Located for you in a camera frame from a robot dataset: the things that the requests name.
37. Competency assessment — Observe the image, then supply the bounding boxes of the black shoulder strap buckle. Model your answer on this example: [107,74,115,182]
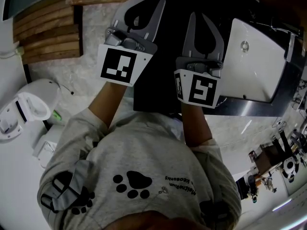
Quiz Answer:
[215,201,231,221]

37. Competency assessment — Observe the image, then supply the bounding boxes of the black marble table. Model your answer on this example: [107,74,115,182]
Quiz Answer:
[133,0,306,117]

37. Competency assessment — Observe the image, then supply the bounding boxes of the thin black-tipped cable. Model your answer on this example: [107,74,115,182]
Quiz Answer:
[49,80,75,96]

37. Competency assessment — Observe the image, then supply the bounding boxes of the person's left forearm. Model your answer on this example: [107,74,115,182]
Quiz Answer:
[87,81,127,132]

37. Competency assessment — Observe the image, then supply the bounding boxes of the chrome faucet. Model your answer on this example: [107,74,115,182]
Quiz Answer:
[271,18,303,62]

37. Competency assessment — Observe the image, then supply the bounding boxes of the white wall hose valve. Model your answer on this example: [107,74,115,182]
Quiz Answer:
[0,46,25,60]

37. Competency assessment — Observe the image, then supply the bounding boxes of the white toilet with open lid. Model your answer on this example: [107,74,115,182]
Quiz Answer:
[32,125,66,169]
[0,78,62,144]

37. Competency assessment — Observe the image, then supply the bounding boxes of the person's right forearm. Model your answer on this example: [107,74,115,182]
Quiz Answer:
[181,102,213,149]

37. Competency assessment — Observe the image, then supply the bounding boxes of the stepped wooden planks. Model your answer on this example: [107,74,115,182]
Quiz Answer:
[13,5,83,65]

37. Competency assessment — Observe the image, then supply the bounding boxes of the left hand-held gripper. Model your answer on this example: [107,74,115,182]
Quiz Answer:
[97,0,166,87]

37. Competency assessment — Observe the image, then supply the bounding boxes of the grey paw-print sweatshirt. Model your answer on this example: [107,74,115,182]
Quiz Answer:
[37,109,242,230]

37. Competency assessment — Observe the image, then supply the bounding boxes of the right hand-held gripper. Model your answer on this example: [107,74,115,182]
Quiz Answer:
[174,11,225,109]

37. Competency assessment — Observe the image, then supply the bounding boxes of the white rectangular sink basin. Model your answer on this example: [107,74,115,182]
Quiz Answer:
[217,17,292,104]

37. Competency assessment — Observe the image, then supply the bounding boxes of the grey shoulder strap with buckles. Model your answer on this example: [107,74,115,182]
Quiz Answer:
[40,159,90,213]

